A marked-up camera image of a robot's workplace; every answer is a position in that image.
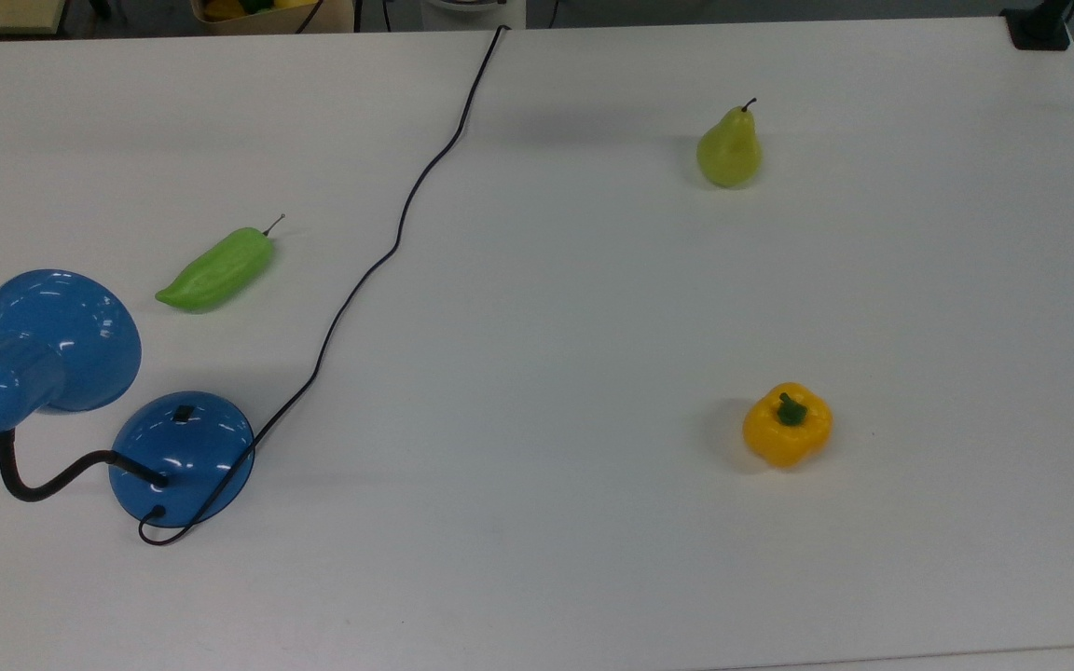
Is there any blue desk lamp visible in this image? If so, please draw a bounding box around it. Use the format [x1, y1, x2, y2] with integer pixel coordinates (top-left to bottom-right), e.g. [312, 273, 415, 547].
[0, 268, 256, 530]

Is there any green pear toy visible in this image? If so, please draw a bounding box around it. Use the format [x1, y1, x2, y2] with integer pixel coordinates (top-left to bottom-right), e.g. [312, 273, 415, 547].
[695, 98, 764, 189]

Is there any yellow bell pepper toy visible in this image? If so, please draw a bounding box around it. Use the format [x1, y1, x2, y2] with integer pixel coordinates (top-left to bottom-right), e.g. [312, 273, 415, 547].
[742, 382, 833, 469]

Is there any green chili pepper toy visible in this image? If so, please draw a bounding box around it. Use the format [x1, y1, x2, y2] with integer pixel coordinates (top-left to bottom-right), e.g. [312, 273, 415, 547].
[155, 214, 286, 313]

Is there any cardboard box with toys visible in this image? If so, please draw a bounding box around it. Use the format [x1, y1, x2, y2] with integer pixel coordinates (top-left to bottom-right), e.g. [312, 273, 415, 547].
[190, 0, 356, 35]

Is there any black corner clamp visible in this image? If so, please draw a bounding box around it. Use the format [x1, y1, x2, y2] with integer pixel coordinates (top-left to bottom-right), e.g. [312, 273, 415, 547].
[1001, 0, 1074, 51]

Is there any black lamp power cable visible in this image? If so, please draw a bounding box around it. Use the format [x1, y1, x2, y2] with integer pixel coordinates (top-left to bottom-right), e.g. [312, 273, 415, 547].
[138, 25, 508, 547]

